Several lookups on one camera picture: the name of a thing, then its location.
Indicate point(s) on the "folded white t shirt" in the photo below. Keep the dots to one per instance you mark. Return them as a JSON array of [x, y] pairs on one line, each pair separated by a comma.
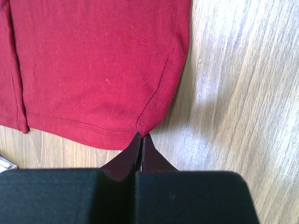
[[6, 165]]

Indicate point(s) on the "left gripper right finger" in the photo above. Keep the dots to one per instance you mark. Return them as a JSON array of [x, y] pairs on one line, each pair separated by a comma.
[[165, 195]]

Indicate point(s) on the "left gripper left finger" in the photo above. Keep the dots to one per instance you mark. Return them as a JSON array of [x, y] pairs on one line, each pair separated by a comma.
[[71, 196]]

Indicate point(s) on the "dark red t shirt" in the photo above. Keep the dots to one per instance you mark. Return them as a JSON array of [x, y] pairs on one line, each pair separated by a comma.
[[93, 71]]

